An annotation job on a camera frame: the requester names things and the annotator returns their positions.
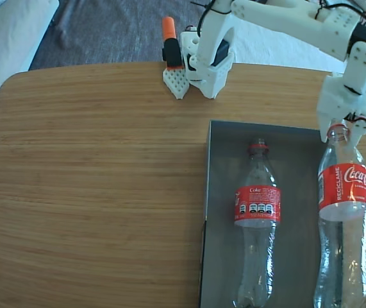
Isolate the clear bottle Reciclame red label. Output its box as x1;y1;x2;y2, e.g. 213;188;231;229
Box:
313;123;366;308

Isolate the pale cloth cushion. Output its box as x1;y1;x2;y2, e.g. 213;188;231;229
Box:
0;0;60;155

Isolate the white cloth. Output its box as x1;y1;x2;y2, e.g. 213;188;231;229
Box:
230;19;350;73

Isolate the dark grey rug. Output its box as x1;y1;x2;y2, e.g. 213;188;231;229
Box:
28;0;209;70

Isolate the grey cardboard box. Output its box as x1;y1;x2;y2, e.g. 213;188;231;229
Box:
197;119;331;308

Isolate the clear bottle nutrition-mark red label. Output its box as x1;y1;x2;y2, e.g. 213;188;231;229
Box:
232;137;282;308

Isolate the orange and black clamp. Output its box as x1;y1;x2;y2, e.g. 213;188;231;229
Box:
162;15;185;71

